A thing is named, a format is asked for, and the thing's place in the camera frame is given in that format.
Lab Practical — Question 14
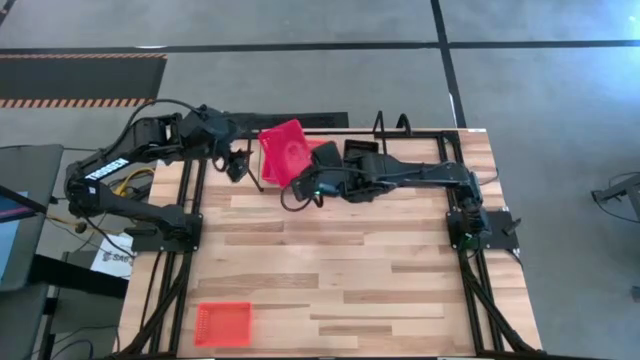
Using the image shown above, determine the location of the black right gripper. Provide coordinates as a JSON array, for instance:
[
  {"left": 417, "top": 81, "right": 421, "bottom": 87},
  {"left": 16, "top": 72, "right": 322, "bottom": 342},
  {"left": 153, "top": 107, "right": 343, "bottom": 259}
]
[{"left": 290, "top": 166, "right": 367, "bottom": 205}]

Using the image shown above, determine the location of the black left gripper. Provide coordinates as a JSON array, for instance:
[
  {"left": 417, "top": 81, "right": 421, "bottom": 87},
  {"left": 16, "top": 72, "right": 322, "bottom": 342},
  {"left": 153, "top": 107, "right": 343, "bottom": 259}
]
[{"left": 181, "top": 104, "right": 252, "bottom": 184}]

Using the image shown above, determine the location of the red slotted plastic basket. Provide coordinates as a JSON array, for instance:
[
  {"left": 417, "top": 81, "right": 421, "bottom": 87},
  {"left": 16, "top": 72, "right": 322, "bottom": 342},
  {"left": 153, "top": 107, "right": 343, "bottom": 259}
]
[
  {"left": 260, "top": 159, "right": 282, "bottom": 186},
  {"left": 257, "top": 118, "right": 314, "bottom": 189}
]

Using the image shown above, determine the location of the black slotted plastic basket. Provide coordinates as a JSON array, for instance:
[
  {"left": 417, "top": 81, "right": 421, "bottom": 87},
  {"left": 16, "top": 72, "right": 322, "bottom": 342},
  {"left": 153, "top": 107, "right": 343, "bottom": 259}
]
[{"left": 343, "top": 138, "right": 380, "bottom": 162}]

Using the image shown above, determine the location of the black metal wooden board shelf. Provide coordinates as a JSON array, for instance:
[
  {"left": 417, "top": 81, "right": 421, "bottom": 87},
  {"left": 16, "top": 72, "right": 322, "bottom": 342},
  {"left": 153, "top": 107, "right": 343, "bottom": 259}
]
[{"left": 247, "top": 110, "right": 391, "bottom": 195}]

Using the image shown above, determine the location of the black slotted bar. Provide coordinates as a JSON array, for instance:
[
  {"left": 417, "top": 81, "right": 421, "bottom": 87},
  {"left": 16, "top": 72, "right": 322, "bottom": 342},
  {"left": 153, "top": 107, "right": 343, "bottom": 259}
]
[{"left": 225, "top": 112, "right": 350, "bottom": 130}]

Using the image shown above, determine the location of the white printed paper sheet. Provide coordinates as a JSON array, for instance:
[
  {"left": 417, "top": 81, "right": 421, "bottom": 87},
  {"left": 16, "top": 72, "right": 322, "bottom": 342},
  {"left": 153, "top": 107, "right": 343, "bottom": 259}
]
[{"left": 90, "top": 233, "right": 135, "bottom": 280}]

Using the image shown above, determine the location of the black hazard striped floor mat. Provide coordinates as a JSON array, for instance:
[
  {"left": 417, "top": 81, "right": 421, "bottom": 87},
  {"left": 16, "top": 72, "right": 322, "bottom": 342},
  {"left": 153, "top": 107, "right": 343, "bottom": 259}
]
[{"left": 0, "top": 53, "right": 168, "bottom": 109}]

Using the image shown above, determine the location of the black horizontal beam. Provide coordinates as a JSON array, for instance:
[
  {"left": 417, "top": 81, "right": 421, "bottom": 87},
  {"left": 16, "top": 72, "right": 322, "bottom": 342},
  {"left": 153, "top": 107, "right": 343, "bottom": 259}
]
[{"left": 27, "top": 253, "right": 130, "bottom": 300}]

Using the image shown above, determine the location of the grey side table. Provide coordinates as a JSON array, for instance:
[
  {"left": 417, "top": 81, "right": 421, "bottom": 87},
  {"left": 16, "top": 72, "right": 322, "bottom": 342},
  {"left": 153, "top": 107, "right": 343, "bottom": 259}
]
[{"left": 0, "top": 143, "right": 65, "bottom": 294}]

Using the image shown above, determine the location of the colourful computer screen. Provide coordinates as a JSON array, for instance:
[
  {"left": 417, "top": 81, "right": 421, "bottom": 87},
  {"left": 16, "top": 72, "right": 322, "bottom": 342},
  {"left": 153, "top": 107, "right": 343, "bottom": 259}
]
[{"left": 0, "top": 191, "right": 30, "bottom": 282}]

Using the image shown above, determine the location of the grey stand leg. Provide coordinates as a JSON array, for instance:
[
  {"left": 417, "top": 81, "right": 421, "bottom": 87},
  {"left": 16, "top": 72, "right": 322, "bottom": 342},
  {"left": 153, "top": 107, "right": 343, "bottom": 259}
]
[{"left": 590, "top": 169, "right": 640, "bottom": 221}]

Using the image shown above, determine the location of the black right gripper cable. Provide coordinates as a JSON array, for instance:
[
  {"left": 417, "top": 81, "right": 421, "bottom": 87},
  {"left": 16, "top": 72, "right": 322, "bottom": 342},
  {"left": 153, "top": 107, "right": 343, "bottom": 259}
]
[{"left": 279, "top": 169, "right": 326, "bottom": 214}]

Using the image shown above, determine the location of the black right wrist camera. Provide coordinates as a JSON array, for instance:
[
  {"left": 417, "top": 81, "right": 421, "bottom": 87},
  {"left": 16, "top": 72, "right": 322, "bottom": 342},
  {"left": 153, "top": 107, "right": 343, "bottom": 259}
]
[{"left": 312, "top": 141, "right": 345, "bottom": 170}]

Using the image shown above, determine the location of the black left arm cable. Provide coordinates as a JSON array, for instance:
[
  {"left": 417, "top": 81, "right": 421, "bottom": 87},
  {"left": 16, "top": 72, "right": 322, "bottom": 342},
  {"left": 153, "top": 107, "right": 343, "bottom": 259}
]
[{"left": 122, "top": 98, "right": 206, "bottom": 146}]

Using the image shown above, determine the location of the yellow cable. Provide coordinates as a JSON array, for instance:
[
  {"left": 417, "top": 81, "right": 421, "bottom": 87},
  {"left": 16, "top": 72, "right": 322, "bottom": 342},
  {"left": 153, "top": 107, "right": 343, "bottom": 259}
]
[{"left": 44, "top": 167, "right": 157, "bottom": 237}]

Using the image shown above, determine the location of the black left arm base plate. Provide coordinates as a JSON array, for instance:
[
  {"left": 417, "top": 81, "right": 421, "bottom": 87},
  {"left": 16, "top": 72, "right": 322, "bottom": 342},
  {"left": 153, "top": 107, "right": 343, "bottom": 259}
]
[{"left": 130, "top": 212, "right": 204, "bottom": 253}]

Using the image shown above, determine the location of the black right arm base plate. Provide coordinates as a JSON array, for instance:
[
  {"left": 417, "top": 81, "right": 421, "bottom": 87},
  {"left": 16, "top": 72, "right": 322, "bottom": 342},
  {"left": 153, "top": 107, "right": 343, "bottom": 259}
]
[{"left": 447, "top": 209, "right": 521, "bottom": 251}]

